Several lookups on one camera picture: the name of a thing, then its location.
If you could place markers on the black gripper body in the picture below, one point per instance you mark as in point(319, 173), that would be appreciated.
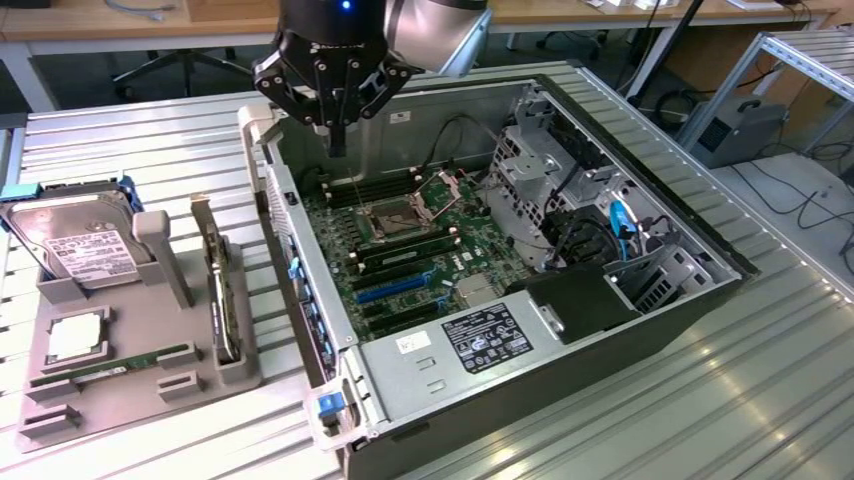
point(334, 30)

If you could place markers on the graphics card with black cooler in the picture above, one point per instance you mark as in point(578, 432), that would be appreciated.
point(223, 300)

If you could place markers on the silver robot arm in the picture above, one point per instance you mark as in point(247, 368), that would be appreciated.
point(440, 35)

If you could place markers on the black RAM slot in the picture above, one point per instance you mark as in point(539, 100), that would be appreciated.
point(400, 241)
point(340, 182)
point(402, 250)
point(342, 193)
point(343, 199)
point(340, 188)
point(400, 246)

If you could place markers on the thin locking lever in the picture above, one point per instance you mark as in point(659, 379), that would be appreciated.
point(356, 190)

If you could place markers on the metal socket cover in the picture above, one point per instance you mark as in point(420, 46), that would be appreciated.
point(440, 192)

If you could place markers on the CPU socket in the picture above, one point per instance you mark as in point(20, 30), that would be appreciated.
point(394, 222)

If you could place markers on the wooden desk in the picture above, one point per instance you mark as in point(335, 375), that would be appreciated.
point(133, 27)

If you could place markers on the green motherboard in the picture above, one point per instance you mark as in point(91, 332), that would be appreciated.
point(467, 235)

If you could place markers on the green RAM stick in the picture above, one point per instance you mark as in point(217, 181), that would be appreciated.
point(113, 369)
point(407, 256)

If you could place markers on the silver disk bay cage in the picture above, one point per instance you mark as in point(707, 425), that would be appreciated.
point(574, 175)

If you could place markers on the long black expansion slot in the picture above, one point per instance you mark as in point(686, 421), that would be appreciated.
point(407, 323)
point(390, 278)
point(400, 311)

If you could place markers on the blue expansion slot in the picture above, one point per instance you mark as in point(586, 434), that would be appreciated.
point(394, 292)

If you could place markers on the hard disk in blue caddy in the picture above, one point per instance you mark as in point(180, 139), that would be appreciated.
point(73, 235)

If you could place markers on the white box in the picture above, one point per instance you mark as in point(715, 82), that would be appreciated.
point(643, 4)

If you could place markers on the silver chipset heatsink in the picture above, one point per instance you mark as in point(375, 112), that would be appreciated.
point(476, 291)

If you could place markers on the grey parts rack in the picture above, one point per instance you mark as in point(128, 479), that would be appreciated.
point(140, 320)

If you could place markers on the black plastic shroud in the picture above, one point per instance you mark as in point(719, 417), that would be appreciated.
point(580, 305)

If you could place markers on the grey equipment box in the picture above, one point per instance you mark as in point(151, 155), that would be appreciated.
point(747, 135)

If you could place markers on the grey power supply unit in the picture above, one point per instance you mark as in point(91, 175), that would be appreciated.
point(434, 370)

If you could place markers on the silver CPU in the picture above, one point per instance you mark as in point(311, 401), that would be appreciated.
point(73, 340)

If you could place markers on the blue case latch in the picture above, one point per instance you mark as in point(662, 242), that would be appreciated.
point(328, 405)

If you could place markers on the open black PC case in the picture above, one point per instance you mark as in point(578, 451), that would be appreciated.
point(600, 360)

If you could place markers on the aluminium frame table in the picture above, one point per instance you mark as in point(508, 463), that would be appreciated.
point(807, 55)

